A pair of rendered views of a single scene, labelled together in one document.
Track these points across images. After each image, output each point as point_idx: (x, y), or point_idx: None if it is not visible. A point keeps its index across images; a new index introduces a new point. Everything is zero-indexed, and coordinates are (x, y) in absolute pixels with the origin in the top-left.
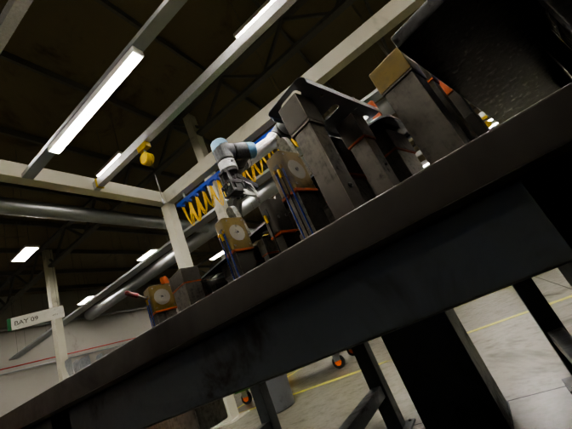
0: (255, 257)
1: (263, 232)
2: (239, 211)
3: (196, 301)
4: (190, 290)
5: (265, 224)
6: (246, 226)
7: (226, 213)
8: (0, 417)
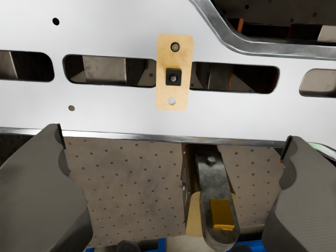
0: (132, 75)
1: (207, 96)
2: (67, 168)
3: (20, 141)
4: (5, 161)
5: (256, 132)
6: (223, 170)
7: (204, 238)
8: (143, 240)
